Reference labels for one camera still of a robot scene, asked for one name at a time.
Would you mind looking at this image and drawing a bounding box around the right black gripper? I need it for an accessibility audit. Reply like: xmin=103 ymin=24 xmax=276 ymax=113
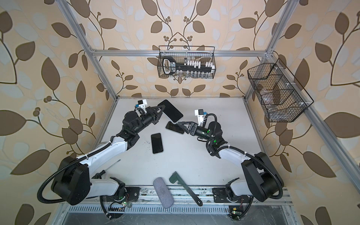
xmin=179 ymin=122 xmax=214 ymax=143

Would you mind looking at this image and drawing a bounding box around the black smartphone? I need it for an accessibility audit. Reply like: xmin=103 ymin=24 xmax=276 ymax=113
xmin=158 ymin=99 xmax=183 ymax=123
xmin=151 ymin=133 xmax=164 ymax=154
xmin=166 ymin=121 xmax=185 ymax=134

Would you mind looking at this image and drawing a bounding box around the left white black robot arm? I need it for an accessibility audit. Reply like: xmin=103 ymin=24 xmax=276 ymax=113
xmin=37 ymin=105 xmax=165 ymax=205

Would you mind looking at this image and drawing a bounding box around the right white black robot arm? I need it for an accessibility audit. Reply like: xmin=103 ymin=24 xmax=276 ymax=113
xmin=177 ymin=113 xmax=284 ymax=202

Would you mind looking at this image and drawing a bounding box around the grey felt glasses case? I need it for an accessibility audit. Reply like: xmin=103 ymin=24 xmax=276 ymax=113
xmin=153 ymin=177 xmax=174 ymax=209

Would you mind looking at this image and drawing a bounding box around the green pipe wrench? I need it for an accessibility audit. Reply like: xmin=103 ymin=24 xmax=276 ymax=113
xmin=169 ymin=172 xmax=203 ymax=207

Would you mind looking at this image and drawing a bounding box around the black socket tool set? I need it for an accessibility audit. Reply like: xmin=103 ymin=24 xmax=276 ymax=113
xmin=159 ymin=56 xmax=216 ymax=75

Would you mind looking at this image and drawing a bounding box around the back black wire basket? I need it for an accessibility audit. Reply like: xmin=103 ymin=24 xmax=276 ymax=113
xmin=157 ymin=45 xmax=217 ymax=79

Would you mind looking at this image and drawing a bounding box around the black wire basket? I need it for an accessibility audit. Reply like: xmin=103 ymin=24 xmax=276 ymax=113
xmin=247 ymin=59 xmax=314 ymax=122
xmin=157 ymin=45 xmax=217 ymax=79

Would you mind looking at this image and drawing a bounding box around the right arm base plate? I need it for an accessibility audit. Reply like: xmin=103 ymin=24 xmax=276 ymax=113
xmin=212 ymin=187 xmax=254 ymax=221

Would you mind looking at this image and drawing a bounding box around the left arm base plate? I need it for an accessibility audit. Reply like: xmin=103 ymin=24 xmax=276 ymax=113
xmin=99 ymin=187 xmax=141 ymax=220

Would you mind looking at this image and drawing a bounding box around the right black wire basket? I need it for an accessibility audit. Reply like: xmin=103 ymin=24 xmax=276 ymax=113
xmin=247 ymin=59 xmax=314 ymax=122

